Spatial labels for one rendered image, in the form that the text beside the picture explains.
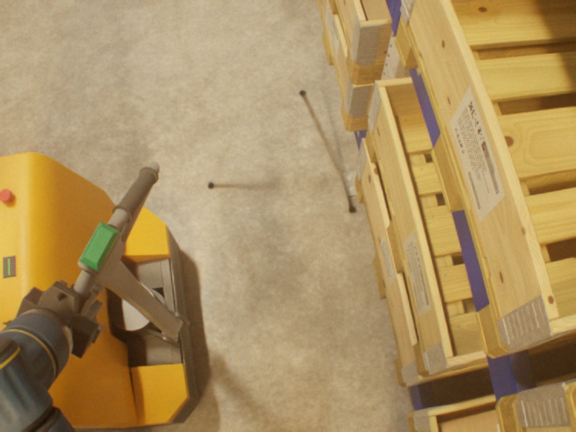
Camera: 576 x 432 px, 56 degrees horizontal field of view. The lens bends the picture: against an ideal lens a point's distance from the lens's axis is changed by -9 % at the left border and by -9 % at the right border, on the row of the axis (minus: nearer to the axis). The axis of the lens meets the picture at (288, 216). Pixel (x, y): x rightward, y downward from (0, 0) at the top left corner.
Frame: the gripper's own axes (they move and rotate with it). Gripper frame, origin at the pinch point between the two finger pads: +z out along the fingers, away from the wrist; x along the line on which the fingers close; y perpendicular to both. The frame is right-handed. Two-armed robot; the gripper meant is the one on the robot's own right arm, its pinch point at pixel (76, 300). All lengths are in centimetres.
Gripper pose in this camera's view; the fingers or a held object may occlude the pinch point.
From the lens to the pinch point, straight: 110.9
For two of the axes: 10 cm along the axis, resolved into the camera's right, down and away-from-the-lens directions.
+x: 8.7, 4.7, 1.2
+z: -0.1, -2.2, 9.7
